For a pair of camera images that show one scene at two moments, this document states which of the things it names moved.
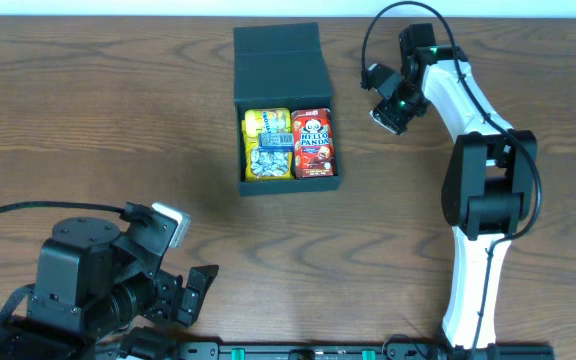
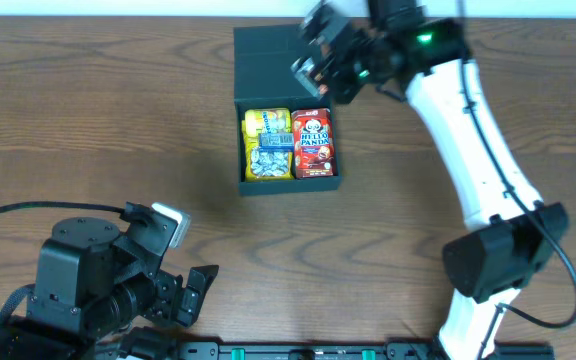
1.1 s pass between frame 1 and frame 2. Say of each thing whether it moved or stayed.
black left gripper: stayed
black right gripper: moved
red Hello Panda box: stayed
